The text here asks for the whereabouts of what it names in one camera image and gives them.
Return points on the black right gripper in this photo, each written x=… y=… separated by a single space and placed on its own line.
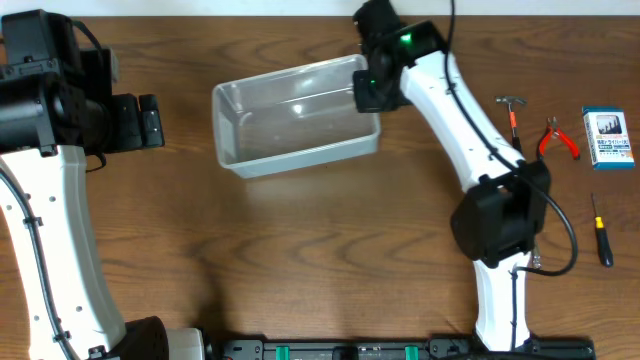
x=365 y=91

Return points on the clear plastic storage container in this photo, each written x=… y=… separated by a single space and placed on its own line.
x=293 y=118

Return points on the silver ratchet wrench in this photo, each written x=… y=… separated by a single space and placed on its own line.
x=536 y=257

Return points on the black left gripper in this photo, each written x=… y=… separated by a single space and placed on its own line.
x=130 y=122

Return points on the small claw hammer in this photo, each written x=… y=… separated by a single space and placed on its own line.
x=510 y=102

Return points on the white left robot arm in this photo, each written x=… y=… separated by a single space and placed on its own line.
x=72 y=314

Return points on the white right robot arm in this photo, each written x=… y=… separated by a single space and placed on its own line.
x=498 y=218

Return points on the blue white screwdriver box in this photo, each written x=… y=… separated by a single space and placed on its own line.
x=608 y=139

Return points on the yellow black screwdriver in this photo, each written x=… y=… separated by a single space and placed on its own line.
x=603 y=246

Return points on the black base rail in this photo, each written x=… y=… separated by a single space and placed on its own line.
x=438 y=348

